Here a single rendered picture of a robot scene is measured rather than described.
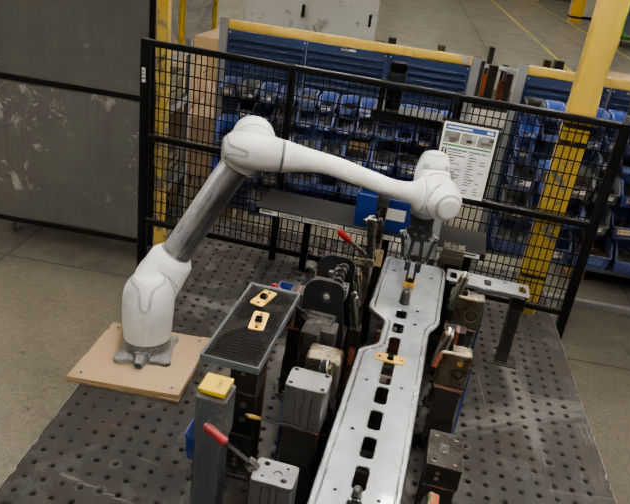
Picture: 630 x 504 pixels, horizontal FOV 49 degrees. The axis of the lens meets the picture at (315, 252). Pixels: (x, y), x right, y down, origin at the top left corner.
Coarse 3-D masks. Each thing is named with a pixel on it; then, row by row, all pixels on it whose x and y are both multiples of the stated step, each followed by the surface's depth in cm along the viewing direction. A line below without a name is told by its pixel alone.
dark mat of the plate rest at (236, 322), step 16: (256, 288) 183; (240, 304) 174; (272, 304) 177; (288, 304) 178; (240, 320) 168; (272, 320) 170; (224, 336) 160; (240, 336) 161; (256, 336) 162; (272, 336) 163; (208, 352) 154; (224, 352) 155; (240, 352) 155; (256, 352) 156
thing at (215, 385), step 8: (208, 376) 146; (216, 376) 146; (224, 376) 147; (200, 384) 143; (208, 384) 144; (216, 384) 144; (224, 384) 144; (232, 384) 146; (200, 392) 143; (208, 392) 142; (216, 392) 142; (224, 392) 142
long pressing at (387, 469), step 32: (384, 288) 227; (416, 288) 230; (384, 320) 208; (416, 320) 211; (384, 352) 192; (416, 352) 194; (352, 384) 176; (416, 384) 181; (352, 416) 165; (384, 416) 167; (352, 448) 155; (384, 448) 157; (320, 480) 144; (352, 480) 146; (384, 480) 147
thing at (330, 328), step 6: (312, 318) 189; (318, 324) 186; (324, 324) 187; (330, 324) 187; (336, 324) 188; (324, 330) 184; (330, 330) 184; (336, 330) 185; (324, 336) 184; (330, 336) 184; (336, 336) 189; (324, 342) 185; (330, 342) 184
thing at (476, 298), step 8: (464, 296) 219; (472, 296) 220; (480, 296) 221; (456, 304) 221; (464, 304) 220; (472, 304) 219; (480, 304) 219; (456, 312) 222; (464, 312) 221; (472, 312) 221; (480, 312) 220; (456, 320) 223; (464, 320) 222; (472, 320) 222; (480, 320) 223; (472, 328) 223; (472, 336) 224; (464, 344) 227
